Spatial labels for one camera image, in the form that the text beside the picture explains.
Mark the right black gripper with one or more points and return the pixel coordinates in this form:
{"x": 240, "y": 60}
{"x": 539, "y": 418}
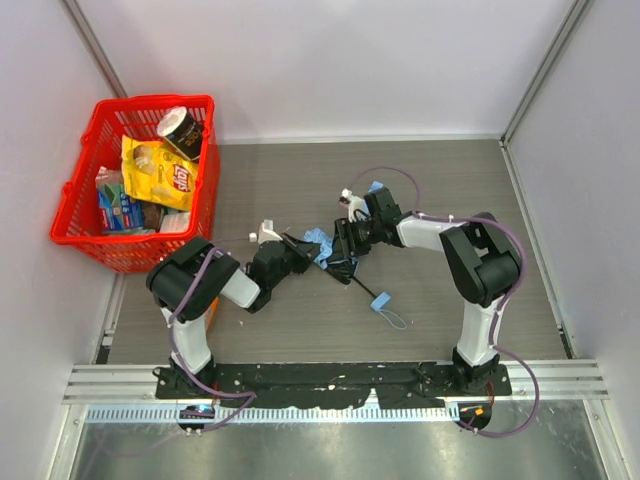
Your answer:
{"x": 343, "y": 245}

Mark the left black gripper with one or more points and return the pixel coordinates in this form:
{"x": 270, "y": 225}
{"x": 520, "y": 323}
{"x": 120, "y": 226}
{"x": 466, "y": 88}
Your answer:
{"x": 296, "y": 251}

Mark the light blue folding umbrella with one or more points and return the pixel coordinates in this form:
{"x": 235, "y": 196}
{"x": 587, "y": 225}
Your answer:
{"x": 325, "y": 247}

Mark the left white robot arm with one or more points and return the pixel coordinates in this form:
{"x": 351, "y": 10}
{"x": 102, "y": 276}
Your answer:
{"x": 185, "y": 285}

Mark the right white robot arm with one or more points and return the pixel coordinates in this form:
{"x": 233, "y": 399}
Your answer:
{"x": 485, "y": 262}

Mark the orange yellow sponge box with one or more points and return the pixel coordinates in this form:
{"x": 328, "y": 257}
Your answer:
{"x": 211, "y": 314}

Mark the white small box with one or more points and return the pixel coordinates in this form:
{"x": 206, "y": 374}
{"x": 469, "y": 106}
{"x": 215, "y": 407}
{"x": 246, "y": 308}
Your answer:
{"x": 175, "y": 222}

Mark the brown snack package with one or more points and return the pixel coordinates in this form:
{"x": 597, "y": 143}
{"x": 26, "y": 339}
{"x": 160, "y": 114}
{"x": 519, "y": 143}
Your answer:
{"x": 152, "y": 214}

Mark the yellow Lays chip bag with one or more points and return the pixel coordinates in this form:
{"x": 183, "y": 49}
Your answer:
{"x": 154, "y": 173}

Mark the black cylindrical snack can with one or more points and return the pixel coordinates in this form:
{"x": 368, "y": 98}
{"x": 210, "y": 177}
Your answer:
{"x": 182, "y": 132}

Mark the blue green sponge pack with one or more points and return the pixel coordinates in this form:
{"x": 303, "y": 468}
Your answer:
{"x": 119, "y": 213}

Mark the red plastic shopping basket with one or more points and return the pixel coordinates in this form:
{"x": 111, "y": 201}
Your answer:
{"x": 77, "y": 222}

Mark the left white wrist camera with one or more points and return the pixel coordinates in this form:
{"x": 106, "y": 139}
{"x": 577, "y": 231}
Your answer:
{"x": 265, "y": 233}

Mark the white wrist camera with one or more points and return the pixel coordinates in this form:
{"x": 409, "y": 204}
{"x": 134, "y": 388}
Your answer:
{"x": 265, "y": 233}
{"x": 352, "y": 203}

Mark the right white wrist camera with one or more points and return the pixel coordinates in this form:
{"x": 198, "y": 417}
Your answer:
{"x": 352, "y": 203}

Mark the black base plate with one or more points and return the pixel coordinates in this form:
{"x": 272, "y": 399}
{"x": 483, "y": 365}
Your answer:
{"x": 343, "y": 385}

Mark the white slotted cable duct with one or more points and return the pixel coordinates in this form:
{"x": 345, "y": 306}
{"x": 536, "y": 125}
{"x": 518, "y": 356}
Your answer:
{"x": 184, "y": 414}

